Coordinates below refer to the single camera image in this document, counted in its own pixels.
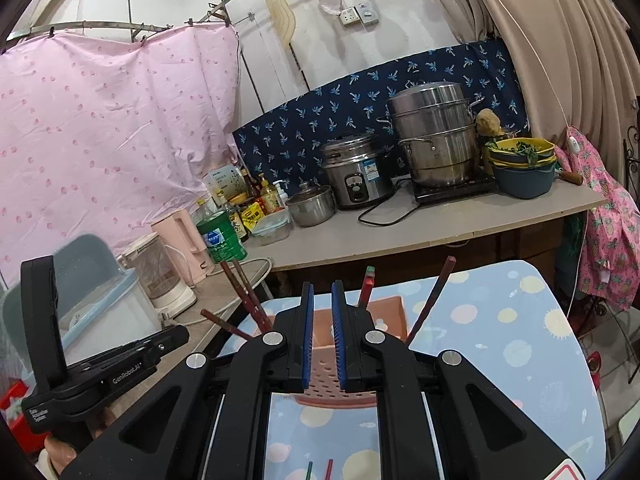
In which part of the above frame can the white power cable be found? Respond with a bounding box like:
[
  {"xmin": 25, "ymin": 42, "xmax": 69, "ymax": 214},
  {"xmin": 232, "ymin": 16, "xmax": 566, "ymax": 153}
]
[{"xmin": 162, "ymin": 244, "xmax": 277, "ymax": 328}]

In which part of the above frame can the silver rice cooker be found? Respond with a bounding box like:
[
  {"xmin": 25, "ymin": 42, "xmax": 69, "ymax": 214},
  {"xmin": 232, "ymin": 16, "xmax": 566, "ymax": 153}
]
[{"xmin": 321, "ymin": 133, "xmax": 394, "ymax": 210}]

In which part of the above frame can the grey-blue bin lid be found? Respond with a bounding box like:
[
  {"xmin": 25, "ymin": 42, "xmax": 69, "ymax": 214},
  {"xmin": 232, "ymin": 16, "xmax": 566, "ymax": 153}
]
[{"xmin": 1, "ymin": 234, "xmax": 126, "ymax": 379}]

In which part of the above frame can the stacked steel steamer pot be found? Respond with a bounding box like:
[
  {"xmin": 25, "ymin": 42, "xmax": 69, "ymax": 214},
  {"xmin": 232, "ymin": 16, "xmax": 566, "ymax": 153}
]
[{"xmin": 387, "ymin": 81, "xmax": 478, "ymax": 188}]

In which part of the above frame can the dark red chopstick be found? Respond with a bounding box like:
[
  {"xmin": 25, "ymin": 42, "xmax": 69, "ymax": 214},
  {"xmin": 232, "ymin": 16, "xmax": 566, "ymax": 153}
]
[
  {"xmin": 200, "ymin": 309, "xmax": 252, "ymax": 340},
  {"xmin": 220, "ymin": 261, "xmax": 271, "ymax": 333}
]

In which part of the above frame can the brown chopstick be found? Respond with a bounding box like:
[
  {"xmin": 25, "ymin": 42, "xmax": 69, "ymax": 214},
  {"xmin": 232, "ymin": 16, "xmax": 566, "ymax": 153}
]
[{"xmin": 232, "ymin": 259, "xmax": 272, "ymax": 333}]

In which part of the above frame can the blue bowl with vegetables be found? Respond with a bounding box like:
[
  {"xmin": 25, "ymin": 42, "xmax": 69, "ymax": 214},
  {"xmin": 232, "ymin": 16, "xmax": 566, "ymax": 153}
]
[{"xmin": 485, "ymin": 138, "xmax": 558, "ymax": 200}]

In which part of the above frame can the clear plastic food container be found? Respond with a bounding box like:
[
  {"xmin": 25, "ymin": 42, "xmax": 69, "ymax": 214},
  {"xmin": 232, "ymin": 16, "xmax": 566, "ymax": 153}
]
[{"xmin": 252, "ymin": 210, "xmax": 293, "ymax": 246}]

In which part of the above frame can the white dish rack bin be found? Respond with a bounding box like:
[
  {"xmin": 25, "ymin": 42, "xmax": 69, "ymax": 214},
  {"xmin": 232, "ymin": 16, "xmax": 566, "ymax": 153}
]
[{"xmin": 1, "ymin": 270, "xmax": 162, "ymax": 386}]

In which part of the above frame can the pink dotted sheet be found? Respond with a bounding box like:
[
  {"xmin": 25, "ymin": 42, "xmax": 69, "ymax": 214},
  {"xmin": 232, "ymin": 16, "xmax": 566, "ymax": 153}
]
[{"xmin": 1, "ymin": 24, "xmax": 240, "ymax": 283}]

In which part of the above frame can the beige curtain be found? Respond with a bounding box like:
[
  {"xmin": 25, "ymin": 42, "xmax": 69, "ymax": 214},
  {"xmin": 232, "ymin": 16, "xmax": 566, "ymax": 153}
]
[{"xmin": 438, "ymin": 0, "xmax": 639, "ymax": 179}]

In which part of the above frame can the maroon chopstick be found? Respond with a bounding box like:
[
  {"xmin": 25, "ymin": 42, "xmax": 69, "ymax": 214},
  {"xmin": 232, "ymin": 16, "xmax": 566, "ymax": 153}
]
[{"xmin": 406, "ymin": 256, "xmax": 457, "ymax": 346}]

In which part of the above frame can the pink electric kettle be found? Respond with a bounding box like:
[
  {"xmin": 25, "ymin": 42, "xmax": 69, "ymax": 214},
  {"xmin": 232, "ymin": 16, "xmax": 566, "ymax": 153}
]
[{"xmin": 151, "ymin": 208, "xmax": 215, "ymax": 286}]

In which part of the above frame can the induction cooktop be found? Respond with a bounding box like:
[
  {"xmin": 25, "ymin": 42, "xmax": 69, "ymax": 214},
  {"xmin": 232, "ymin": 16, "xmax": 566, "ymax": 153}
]
[{"xmin": 412, "ymin": 170, "xmax": 498, "ymax": 206}]

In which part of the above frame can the yellow snack packet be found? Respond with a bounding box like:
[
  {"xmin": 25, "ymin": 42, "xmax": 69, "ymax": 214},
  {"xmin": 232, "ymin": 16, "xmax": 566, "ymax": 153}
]
[{"xmin": 240, "ymin": 202, "xmax": 265, "ymax": 233}]

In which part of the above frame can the white blender appliance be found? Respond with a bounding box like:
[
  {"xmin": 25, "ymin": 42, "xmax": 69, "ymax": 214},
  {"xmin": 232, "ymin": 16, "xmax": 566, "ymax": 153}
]
[{"xmin": 116, "ymin": 232, "xmax": 198, "ymax": 318}]

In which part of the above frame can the small steel pot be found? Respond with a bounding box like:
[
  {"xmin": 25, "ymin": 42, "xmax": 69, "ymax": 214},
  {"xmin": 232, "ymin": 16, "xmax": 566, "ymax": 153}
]
[{"xmin": 286, "ymin": 182, "xmax": 336, "ymax": 228}]

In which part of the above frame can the pink perforated utensil holder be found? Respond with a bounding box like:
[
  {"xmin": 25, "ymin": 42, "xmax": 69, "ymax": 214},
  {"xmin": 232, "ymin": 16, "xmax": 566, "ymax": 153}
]
[{"xmin": 295, "ymin": 296, "xmax": 408, "ymax": 410}]

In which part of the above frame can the blue planet-print tablecloth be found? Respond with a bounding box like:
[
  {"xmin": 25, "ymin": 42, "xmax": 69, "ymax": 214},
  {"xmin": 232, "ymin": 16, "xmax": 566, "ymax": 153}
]
[{"xmin": 217, "ymin": 259, "xmax": 609, "ymax": 480}]

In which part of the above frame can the left hand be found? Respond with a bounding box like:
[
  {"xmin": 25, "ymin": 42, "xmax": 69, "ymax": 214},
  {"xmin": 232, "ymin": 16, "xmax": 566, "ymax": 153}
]
[{"xmin": 44, "ymin": 408, "xmax": 116, "ymax": 474}]

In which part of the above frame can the wall power outlet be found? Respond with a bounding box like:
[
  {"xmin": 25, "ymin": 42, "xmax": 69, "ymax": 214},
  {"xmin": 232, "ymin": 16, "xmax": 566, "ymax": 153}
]
[{"xmin": 338, "ymin": 2, "xmax": 380, "ymax": 26}]

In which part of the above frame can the navy floral backsplash cloth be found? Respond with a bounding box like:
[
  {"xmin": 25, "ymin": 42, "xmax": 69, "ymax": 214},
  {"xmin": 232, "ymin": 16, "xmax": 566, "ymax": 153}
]
[{"xmin": 233, "ymin": 38, "xmax": 529, "ymax": 190}]

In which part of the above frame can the pink floral garment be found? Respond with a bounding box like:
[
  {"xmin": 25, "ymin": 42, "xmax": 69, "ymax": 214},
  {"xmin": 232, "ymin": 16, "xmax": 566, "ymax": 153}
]
[{"xmin": 555, "ymin": 127, "xmax": 639, "ymax": 310}]

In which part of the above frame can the yellow oil bottle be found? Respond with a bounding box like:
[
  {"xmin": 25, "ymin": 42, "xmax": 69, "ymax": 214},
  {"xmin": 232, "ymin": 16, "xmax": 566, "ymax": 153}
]
[{"xmin": 259, "ymin": 174, "xmax": 282, "ymax": 214}]

